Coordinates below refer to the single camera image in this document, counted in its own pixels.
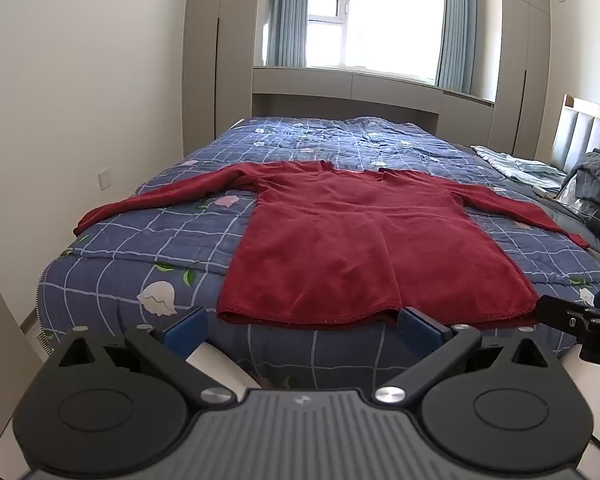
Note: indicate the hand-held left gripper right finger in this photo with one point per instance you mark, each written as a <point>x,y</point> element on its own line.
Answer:
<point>420,332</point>

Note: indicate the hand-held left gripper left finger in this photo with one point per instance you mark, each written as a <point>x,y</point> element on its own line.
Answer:
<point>186,331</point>

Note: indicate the red long-sleeve garment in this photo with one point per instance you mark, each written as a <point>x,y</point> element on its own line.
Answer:
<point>355,240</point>

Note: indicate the clear plastic bag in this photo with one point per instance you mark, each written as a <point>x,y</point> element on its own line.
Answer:
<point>575,197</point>

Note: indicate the light blue bedding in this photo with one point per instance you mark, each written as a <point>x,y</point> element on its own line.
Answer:
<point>525,167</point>

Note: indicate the grey padded wooden headboard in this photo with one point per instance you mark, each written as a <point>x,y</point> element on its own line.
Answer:
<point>585,135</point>

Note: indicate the blue plaid floral quilt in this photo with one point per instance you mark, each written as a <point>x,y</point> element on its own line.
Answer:
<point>330,142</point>

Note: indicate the beige tall wardrobe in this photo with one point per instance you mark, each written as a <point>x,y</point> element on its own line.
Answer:
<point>205,60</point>
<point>520,60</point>

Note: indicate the beige window seat cabinet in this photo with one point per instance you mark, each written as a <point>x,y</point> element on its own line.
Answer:
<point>300,82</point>

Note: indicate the blue-grey curtain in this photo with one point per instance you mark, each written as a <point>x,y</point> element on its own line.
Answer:
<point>457,25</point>
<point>287,10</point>

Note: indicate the window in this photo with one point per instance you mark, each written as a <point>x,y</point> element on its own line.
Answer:
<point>375,20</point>

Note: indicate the beige wall socket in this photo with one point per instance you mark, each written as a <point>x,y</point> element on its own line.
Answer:
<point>105,178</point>

